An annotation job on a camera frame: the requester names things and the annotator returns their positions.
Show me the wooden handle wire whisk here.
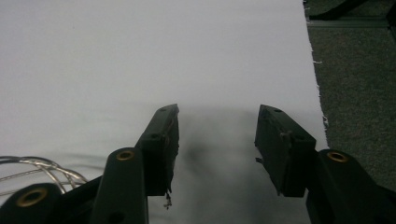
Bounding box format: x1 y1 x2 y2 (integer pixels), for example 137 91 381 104
0 155 90 196

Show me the metal floor rail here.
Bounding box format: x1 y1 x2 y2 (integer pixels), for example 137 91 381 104
306 18 391 30

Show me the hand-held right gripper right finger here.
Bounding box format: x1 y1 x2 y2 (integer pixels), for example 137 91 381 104
255 105 396 224

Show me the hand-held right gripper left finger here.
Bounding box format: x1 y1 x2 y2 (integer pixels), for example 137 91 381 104
90 104 180 224

